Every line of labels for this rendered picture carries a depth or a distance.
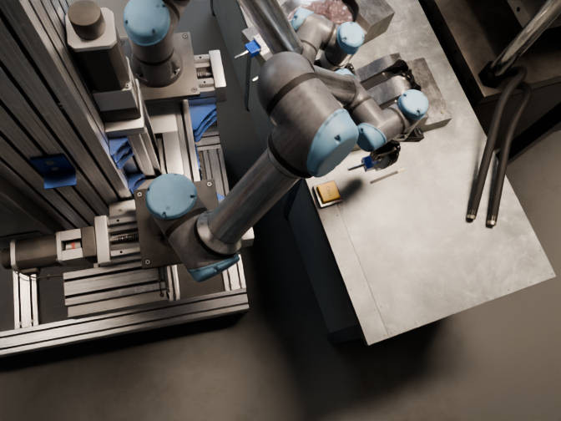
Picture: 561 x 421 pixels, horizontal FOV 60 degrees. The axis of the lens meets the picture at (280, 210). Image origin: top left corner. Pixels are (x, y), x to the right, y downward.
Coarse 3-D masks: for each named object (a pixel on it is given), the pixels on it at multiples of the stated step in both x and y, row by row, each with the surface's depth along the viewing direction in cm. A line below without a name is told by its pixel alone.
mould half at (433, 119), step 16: (368, 64) 168; (384, 64) 166; (416, 64) 176; (400, 80) 164; (416, 80) 174; (432, 80) 175; (384, 96) 164; (432, 96) 172; (432, 112) 170; (448, 112) 171; (432, 128) 174
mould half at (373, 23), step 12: (288, 0) 175; (300, 0) 175; (312, 0) 177; (360, 0) 176; (372, 0) 177; (384, 0) 177; (288, 12) 174; (360, 12) 175; (372, 12) 175; (384, 12) 176; (360, 24) 177; (372, 24) 173; (384, 24) 180; (252, 36) 173; (372, 36) 182; (264, 60) 171
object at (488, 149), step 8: (496, 120) 166; (496, 128) 166; (488, 136) 166; (496, 136) 166; (488, 144) 166; (488, 152) 165; (488, 160) 165; (480, 168) 165; (488, 168) 165; (480, 176) 164; (480, 184) 164; (480, 192) 164; (472, 200) 164; (480, 200) 164; (472, 208) 163; (472, 216) 163
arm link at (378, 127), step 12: (360, 108) 119; (372, 108) 119; (360, 120) 120; (372, 120) 118; (384, 120) 118; (396, 120) 119; (360, 132) 118; (372, 132) 117; (384, 132) 118; (396, 132) 120; (360, 144) 121; (372, 144) 118; (384, 144) 120
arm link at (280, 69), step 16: (272, 64) 86; (288, 64) 84; (304, 64) 86; (272, 80) 84; (288, 80) 83; (336, 80) 107; (352, 80) 118; (272, 96) 84; (336, 96) 109; (352, 96) 117; (368, 96) 120
